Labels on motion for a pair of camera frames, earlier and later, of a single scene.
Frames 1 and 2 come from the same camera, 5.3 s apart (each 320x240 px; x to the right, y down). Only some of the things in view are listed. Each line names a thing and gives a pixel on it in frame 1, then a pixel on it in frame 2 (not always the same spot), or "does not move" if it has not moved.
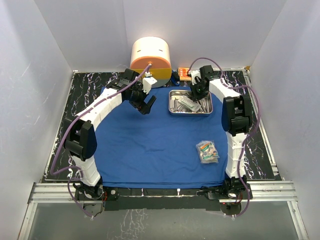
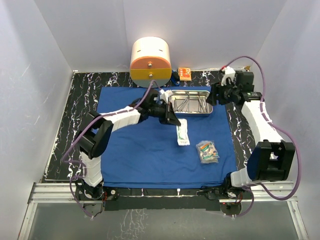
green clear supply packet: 207,151 does not move
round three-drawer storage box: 155,51 does not move
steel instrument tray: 181,103 does not move
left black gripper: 144,109 -> 169,116
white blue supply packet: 207,152 does not move
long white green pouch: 189,103 -> 182,132
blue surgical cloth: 156,149 does not move
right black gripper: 196,96 -> 211,99
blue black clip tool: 175,78 does not move
